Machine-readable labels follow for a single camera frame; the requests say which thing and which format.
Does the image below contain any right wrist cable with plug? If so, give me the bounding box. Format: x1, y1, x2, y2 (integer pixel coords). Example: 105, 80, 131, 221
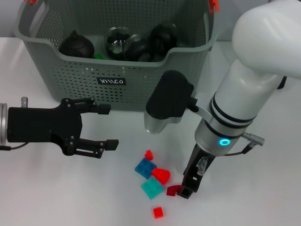
197, 131, 266, 177

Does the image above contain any blue toy brick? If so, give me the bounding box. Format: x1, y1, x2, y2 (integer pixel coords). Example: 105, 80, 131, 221
135, 157, 158, 178

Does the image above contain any red square toy brick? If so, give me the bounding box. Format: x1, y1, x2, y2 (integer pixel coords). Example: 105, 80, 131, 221
152, 206, 165, 219

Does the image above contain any black round teapot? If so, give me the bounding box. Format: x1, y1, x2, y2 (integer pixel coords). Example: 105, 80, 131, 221
58, 30, 95, 58

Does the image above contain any cyan toy brick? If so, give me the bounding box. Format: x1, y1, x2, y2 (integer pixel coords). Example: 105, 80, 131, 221
141, 177, 165, 200

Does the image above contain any red sloped toy brick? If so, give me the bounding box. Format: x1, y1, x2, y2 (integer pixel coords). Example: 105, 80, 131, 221
151, 168, 171, 185

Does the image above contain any grey-green perforated storage bin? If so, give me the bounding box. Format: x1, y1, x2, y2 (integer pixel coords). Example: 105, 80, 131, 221
13, 0, 219, 113

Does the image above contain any dark red toy brick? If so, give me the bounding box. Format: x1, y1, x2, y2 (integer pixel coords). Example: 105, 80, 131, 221
166, 185, 182, 196

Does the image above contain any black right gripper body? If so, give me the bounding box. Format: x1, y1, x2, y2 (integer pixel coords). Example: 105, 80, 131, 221
183, 143, 216, 184

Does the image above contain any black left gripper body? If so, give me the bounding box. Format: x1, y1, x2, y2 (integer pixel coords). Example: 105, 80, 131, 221
7, 97, 83, 156

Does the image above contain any orange bin rim piece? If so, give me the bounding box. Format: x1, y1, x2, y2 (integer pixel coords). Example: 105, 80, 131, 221
208, 0, 221, 14

